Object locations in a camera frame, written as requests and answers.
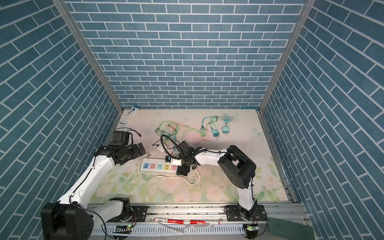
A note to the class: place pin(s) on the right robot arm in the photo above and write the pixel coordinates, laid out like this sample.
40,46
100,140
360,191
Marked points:
238,168

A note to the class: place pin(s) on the white charger adapter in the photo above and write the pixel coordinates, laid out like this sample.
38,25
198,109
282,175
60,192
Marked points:
161,148

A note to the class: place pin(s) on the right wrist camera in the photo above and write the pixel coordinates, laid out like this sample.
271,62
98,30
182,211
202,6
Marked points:
173,161

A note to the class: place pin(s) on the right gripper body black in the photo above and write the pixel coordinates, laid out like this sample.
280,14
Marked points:
184,167

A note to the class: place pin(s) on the white power strip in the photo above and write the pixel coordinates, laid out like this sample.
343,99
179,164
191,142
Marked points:
157,165

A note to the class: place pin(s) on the dark green cloth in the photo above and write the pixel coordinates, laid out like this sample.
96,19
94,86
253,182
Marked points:
290,230

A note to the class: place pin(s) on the blue white small box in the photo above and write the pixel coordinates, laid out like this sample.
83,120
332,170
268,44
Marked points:
126,117

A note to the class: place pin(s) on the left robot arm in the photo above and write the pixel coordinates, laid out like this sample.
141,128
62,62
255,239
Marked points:
70,217

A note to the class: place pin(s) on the teal plug adapter right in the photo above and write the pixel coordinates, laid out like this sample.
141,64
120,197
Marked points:
225,130

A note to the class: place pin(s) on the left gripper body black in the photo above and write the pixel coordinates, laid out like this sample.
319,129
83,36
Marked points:
132,152

